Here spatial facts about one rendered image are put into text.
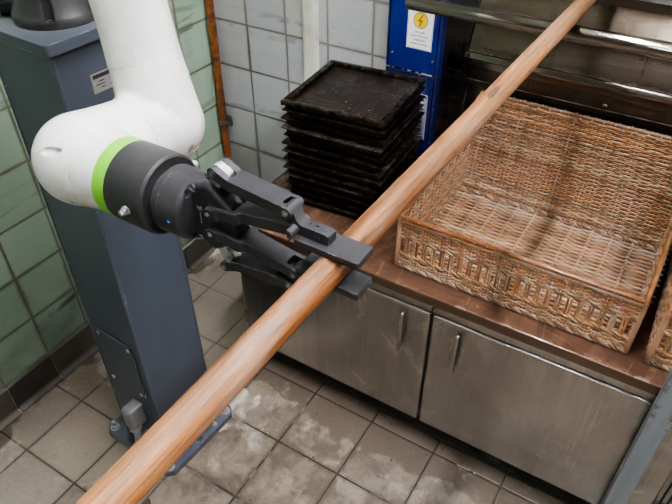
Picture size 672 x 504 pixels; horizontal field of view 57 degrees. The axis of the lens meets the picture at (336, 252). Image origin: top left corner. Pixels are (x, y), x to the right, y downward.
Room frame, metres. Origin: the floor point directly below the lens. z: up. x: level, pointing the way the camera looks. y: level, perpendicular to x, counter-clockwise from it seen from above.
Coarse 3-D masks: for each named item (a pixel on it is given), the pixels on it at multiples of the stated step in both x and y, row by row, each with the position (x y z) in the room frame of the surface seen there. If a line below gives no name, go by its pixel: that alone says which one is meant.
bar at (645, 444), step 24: (408, 0) 1.30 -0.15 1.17; (432, 0) 1.28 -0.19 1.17; (504, 24) 1.19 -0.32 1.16; (528, 24) 1.17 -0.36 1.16; (576, 24) 1.14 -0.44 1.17; (624, 48) 1.08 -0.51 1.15; (648, 48) 1.06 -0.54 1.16; (648, 432) 0.74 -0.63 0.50; (648, 456) 0.73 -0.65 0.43; (624, 480) 0.74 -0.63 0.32
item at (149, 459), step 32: (576, 0) 1.16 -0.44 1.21; (544, 32) 1.01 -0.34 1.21; (512, 64) 0.88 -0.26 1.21; (480, 96) 0.78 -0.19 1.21; (448, 128) 0.69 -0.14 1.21; (416, 160) 0.62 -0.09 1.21; (448, 160) 0.64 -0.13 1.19; (384, 192) 0.55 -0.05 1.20; (416, 192) 0.56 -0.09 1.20; (352, 224) 0.50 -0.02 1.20; (384, 224) 0.50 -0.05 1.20; (320, 288) 0.41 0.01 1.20; (288, 320) 0.37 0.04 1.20; (256, 352) 0.33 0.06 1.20; (224, 384) 0.30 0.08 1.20; (192, 416) 0.27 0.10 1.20; (160, 448) 0.24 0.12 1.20; (128, 480) 0.22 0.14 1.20
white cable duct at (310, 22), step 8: (304, 0) 1.86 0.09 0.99; (312, 0) 1.85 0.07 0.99; (304, 8) 1.86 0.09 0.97; (312, 8) 1.85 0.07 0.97; (304, 16) 1.86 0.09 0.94; (312, 16) 1.85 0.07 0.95; (304, 24) 1.86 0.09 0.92; (312, 24) 1.85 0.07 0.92; (304, 32) 1.86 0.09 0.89; (312, 32) 1.85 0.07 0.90; (304, 40) 1.86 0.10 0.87; (312, 40) 1.85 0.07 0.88; (304, 48) 1.86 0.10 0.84; (312, 48) 1.85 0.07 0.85; (304, 56) 1.87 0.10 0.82; (312, 56) 1.85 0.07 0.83; (304, 64) 1.87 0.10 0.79; (312, 64) 1.85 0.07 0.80; (304, 72) 1.87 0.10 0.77; (312, 72) 1.85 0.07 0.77; (304, 80) 1.87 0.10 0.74
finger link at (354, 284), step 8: (312, 256) 0.48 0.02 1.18; (320, 256) 0.48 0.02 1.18; (304, 264) 0.47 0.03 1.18; (312, 264) 0.47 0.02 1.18; (296, 272) 0.46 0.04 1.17; (304, 272) 0.45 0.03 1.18; (352, 272) 0.46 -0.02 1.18; (344, 280) 0.44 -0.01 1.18; (352, 280) 0.44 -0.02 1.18; (360, 280) 0.44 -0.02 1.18; (368, 280) 0.44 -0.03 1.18; (336, 288) 0.43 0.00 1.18; (344, 288) 0.43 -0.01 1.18; (352, 288) 0.43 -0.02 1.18; (360, 288) 0.43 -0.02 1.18; (352, 296) 0.43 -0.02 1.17; (360, 296) 0.43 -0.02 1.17
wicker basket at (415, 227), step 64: (512, 128) 1.48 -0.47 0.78; (576, 128) 1.41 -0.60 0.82; (448, 192) 1.41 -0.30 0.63; (512, 192) 1.42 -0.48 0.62; (576, 192) 1.35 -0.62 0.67; (640, 192) 1.28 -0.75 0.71; (448, 256) 1.18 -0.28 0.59; (512, 256) 1.01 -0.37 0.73; (576, 256) 1.18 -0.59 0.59; (640, 256) 1.18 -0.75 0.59; (576, 320) 0.93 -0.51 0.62; (640, 320) 0.87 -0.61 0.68
